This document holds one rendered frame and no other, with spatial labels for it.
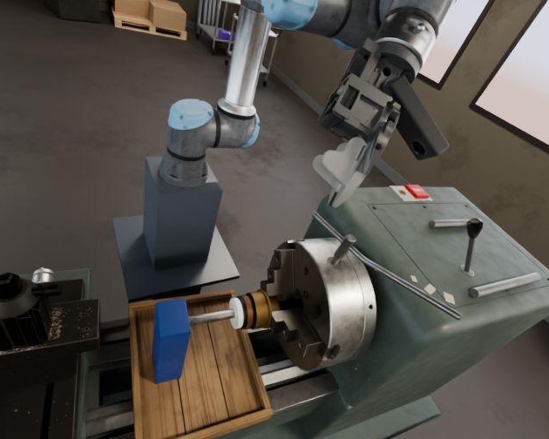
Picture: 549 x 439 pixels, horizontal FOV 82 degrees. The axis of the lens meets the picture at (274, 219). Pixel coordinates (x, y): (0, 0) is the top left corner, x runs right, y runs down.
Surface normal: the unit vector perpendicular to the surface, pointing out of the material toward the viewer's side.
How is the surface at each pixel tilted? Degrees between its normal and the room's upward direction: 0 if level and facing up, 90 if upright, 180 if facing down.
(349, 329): 57
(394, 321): 90
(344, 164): 52
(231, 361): 0
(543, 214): 90
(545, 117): 90
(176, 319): 0
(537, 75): 90
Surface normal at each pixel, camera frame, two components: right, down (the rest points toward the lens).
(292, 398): 0.28, -0.73
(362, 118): 0.15, 0.05
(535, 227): -0.85, 0.11
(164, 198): 0.44, 0.67
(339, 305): 0.43, -0.18
